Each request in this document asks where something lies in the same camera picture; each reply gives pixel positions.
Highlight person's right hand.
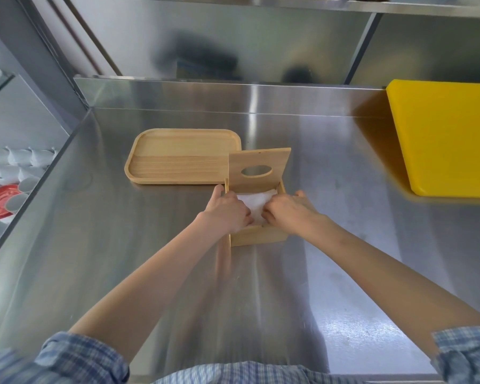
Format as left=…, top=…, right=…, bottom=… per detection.
left=261, top=190, right=325, bottom=236

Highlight person's left hand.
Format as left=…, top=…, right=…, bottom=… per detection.
left=198, top=185, right=252, bottom=236

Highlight white paper napkins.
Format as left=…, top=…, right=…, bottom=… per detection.
left=236, top=188, right=281, bottom=228

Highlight person's left forearm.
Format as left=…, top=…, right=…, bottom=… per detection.
left=69, top=214, right=229, bottom=362

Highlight person's right forearm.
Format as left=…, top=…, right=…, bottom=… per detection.
left=304, top=215, right=480, bottom=362

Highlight wooden napkin box with lid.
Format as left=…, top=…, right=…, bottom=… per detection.
left=225, top=148, right=292, bottom=247

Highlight wooden serving tray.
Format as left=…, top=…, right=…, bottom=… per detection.
left=124, top=129, right=242, bottom=185

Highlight yellow cutting board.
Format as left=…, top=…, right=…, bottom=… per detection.
left=386, top=79, right=480, bottom=198

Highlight blue plaid shirt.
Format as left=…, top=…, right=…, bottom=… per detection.
left=0, top=326, right=480, bottom=384

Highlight group of white cups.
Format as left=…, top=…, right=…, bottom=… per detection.
left=0, top=146, right=58, bottom=236

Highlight red patterned plate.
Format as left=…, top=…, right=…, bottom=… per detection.
left=0, top=185, right=22, bottom=220

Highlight stainless steel overhead shelf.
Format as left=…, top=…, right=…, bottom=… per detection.
left=260, top=0, right=480, bottom=19

